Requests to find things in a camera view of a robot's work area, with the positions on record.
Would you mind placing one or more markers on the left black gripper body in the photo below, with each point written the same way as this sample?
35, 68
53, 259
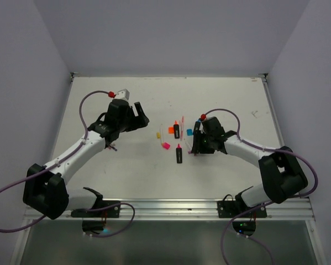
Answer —
123, 123

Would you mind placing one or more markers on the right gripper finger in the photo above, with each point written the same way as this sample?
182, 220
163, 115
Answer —
203, 145
196, 141

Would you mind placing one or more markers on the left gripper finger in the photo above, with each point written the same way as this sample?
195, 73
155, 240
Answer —
131, 121
141, 119

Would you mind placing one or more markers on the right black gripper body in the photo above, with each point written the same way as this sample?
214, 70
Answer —
210, 137

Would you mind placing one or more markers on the white pen pink cap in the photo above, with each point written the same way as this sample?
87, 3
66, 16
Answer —
187, 144

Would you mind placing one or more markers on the black marker pen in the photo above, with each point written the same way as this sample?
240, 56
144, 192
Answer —
179, 154

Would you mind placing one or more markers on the white yellow pen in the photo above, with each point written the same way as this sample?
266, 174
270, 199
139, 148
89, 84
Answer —
161, 135

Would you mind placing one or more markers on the black orange highlighter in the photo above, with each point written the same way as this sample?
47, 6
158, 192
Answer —
176, 128

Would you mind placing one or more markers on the pink highlighter cap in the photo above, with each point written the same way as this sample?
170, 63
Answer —
166, 145

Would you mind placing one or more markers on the pink translucent highlighter pen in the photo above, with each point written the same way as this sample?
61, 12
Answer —
181, 127

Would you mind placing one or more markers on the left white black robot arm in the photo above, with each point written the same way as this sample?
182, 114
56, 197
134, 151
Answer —
46, 186

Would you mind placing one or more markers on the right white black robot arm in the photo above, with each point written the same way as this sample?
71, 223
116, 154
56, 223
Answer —
281, 174

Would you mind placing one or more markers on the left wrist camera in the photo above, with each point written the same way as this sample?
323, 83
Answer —
122, 94

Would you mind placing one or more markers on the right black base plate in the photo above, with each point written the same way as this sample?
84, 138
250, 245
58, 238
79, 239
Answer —
232, 208

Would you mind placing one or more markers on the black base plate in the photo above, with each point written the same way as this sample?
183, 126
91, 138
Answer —
232, 208
106, 209

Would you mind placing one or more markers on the aluminium mounting rail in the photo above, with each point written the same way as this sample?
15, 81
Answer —
205, 210

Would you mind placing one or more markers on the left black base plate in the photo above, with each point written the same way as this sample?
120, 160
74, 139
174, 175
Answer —
106, 209

